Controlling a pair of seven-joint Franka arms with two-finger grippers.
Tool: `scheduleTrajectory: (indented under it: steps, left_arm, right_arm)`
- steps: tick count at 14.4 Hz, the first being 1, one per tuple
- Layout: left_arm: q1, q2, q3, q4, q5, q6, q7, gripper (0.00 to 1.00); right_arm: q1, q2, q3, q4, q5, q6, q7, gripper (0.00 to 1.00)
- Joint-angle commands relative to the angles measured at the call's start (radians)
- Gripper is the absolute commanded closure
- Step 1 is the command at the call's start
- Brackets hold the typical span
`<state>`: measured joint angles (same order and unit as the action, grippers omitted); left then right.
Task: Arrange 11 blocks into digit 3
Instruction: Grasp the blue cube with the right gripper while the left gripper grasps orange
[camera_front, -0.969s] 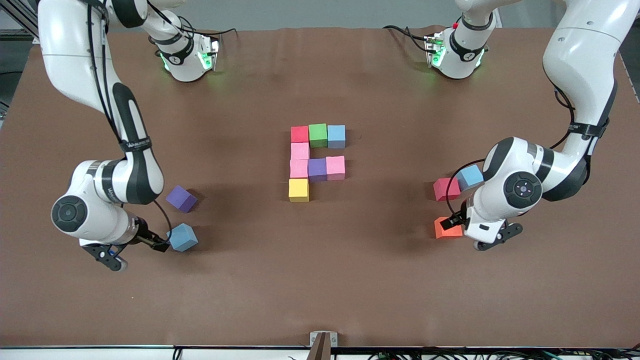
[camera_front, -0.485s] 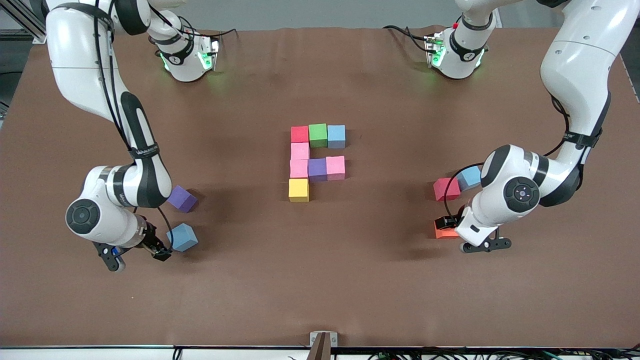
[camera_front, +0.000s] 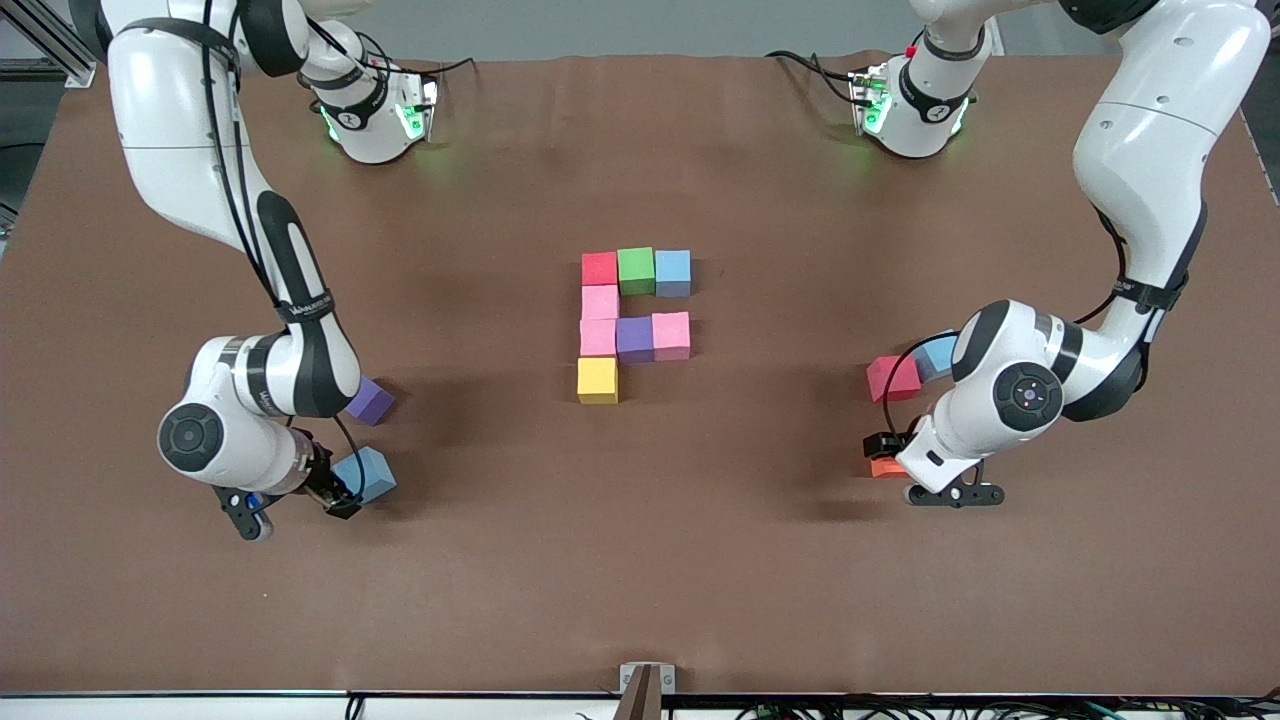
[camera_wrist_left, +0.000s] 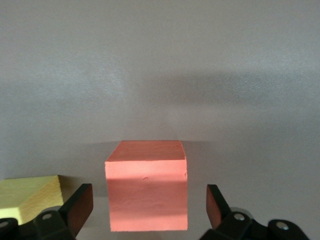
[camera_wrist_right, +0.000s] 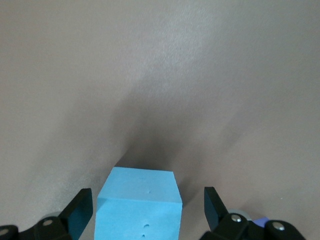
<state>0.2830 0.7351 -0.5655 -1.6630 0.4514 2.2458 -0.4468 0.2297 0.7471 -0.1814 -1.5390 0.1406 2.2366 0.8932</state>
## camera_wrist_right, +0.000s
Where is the purple foam cube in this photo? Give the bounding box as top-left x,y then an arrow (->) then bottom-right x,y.
251,216 -> 271,229

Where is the brown table cover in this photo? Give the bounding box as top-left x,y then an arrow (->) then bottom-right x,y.
0,0 -> 320,240

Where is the light blue foam cube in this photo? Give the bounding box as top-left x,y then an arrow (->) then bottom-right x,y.
94,166 -> 184,240

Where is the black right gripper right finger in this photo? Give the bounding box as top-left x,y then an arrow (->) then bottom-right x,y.
203,186 -> 308,240

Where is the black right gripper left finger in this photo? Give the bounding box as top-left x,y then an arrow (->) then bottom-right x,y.
0,187 -> 94,240

